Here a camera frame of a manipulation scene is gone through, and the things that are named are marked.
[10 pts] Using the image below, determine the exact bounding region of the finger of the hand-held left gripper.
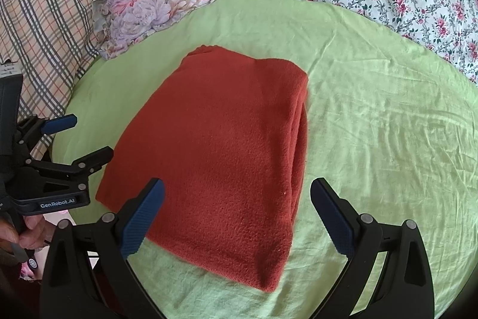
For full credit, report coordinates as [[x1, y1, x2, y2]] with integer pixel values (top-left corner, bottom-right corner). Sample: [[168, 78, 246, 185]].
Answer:
[[17, 113, 78, 155], [28, 146, 114, 190]]

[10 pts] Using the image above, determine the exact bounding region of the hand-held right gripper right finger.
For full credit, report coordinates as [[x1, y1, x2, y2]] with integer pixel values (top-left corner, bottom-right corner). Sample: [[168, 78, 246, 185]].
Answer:
[[310, 178, 436, 319]]

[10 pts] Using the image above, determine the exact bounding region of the orange knit sweater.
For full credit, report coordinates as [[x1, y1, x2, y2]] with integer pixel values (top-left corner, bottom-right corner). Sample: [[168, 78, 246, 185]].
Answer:
[[95, 45, 310, 294]]

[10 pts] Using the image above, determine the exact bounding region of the person's left hand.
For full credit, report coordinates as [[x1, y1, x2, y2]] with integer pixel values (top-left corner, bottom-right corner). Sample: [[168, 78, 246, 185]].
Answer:
[[17, 216, 52, 250]]

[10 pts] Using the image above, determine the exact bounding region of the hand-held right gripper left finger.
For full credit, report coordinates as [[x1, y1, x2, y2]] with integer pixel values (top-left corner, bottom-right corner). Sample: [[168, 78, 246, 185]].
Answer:
[[39, 178, 166, 319]]

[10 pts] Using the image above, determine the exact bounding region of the purple pink floral pillow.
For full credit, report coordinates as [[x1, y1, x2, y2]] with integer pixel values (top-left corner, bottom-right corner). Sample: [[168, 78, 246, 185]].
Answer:
[[91, 0, 225, 60]]

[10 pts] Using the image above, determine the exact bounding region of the light green bed sheet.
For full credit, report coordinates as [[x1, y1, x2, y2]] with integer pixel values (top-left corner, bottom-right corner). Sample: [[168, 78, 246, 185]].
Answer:
[[50, 0, 478, 319]]

